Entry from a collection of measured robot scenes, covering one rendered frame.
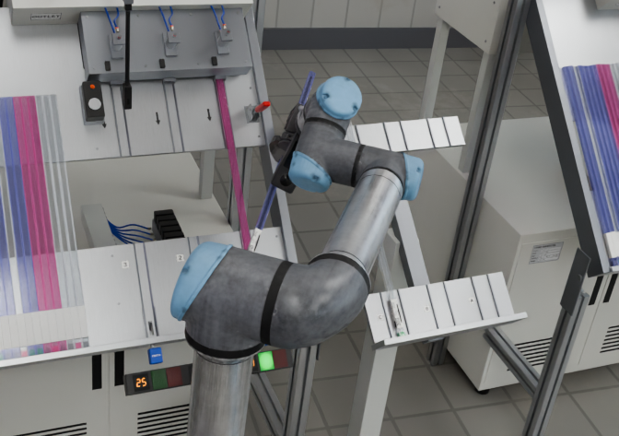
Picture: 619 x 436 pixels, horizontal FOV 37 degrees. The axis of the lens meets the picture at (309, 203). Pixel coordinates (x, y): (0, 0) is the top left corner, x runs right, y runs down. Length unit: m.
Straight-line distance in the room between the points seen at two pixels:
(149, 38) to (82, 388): 0.86
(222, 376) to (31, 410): 1.07
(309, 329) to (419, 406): 1.65
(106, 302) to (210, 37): 0.59
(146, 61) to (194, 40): 0.11
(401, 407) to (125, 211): 1.02
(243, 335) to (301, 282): 0.11
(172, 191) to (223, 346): 1.27
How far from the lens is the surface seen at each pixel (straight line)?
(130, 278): 1.84
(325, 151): 1.54
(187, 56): 1.94
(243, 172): 2.29
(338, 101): 1.56
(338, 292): 1.22
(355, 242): 1.32
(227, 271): 1.22
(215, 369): 1.30
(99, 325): 1.82
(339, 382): 2.86
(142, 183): 2.52
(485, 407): 2.90
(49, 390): 2.28
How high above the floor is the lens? 1.89
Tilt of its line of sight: 31 degrees down
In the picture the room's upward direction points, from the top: 7 degrees clockwise
